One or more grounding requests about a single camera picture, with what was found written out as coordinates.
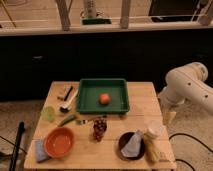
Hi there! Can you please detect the black floor cable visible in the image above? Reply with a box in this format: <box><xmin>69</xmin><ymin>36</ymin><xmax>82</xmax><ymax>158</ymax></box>
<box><xmin>168</xmin><ymin>132</ymin><xmax>213</xmax><ymax>171</ymax></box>

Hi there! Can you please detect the small wooden block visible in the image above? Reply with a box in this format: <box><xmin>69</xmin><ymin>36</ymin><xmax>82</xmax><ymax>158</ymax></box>
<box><xmin>57</xmin><ymin>87</ymin><xmax>68</xmax><ymax>100</ymax></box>

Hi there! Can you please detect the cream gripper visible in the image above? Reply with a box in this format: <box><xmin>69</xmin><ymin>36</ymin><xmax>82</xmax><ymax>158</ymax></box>
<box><xmin>161</xmin><ymin>103</ymin><xmax>176</xmax><ymax>126</ymax></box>

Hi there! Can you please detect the green plastic tray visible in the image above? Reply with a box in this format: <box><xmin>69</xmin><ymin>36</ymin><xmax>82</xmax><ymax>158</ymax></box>
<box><xmin>76</xmin><ymin>78</ymin><xmax>130</xmax><ymax>114</ymax></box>

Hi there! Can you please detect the red bowl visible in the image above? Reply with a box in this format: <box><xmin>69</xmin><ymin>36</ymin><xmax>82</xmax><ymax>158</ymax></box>
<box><xmin>44</xmin><ymin>127</ymin><xmax>74</xmax><ymax>158</ymax></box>

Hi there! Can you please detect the green cucumber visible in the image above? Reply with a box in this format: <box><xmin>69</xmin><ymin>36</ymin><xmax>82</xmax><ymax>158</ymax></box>
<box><xmin>58</xmin><ymin>115</ymin><xmax>76</xmax><ymax>127</ymax></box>

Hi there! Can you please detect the black pole stand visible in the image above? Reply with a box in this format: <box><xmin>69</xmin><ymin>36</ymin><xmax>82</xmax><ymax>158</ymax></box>
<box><xmin>9</xmin><ymin>122</ymin><xmax>25</xmax><ymax>171</ymax></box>

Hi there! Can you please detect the light green cup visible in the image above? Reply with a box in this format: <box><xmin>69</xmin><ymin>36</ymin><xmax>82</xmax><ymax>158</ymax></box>
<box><xmin>41</xmin><ymin>106</ymin><xmax>55</xmax><ymax>122</ymax></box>

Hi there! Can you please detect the red apple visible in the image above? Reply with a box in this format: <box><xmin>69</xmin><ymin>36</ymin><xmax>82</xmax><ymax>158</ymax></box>
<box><xmin>99</xmin><ymin>93</ymin><xmax>110</xmax><ymax>105</ymax></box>

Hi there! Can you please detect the white lidded cup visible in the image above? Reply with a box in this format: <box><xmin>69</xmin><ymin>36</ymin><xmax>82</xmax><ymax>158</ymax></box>
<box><xmin>147</xmin><ymin>121</ymin><xmax>164</xmax><ymax>139</ymax></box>

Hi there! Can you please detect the blue cloth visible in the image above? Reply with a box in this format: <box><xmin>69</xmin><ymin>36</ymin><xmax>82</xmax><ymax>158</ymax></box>
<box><xmin>35</xmin><ymin>139</ymin><xmax>50</xmax><ymax>163</ymax></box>

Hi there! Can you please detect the bunch of dark grapes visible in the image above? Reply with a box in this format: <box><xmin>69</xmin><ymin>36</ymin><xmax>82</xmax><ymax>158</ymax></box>
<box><xmin>93</xmin><ymin>118</ymin><xmax>107</xmax><ymax>142</ymax></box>

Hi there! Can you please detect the grey crumpled cloth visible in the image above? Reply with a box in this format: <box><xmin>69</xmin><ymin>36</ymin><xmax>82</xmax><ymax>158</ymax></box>
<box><xmin>121</xmin><ymin>130</ymin><xmax>143</xmax><ymax>157</ymax></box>

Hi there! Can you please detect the dark brown bowl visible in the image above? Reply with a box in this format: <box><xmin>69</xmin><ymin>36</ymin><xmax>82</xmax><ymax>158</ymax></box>
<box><xmin>117</xmin><ymin>132</ymin><xmax>145</xmax><ymax>160</ymax></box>

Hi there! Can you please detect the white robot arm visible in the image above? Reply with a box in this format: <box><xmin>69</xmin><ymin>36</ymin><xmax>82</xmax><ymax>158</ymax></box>
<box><xmin>158</xmin><ymin>62</ymin><xmax>213</xmax><ymax>126</ymax></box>

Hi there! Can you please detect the green base object on shelf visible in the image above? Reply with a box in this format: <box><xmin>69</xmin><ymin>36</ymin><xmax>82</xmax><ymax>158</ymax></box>
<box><xmin>82</xmin><ymin>18</ymin><xmax>111</xmax><ymax>25</ymax></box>

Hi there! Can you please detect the yellow corn cob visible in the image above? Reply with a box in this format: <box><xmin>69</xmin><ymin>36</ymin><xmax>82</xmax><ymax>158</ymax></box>
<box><xmin>144</xmin><ymin>135</ymin><xmax>159</xmax><ymax>163</ymax></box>

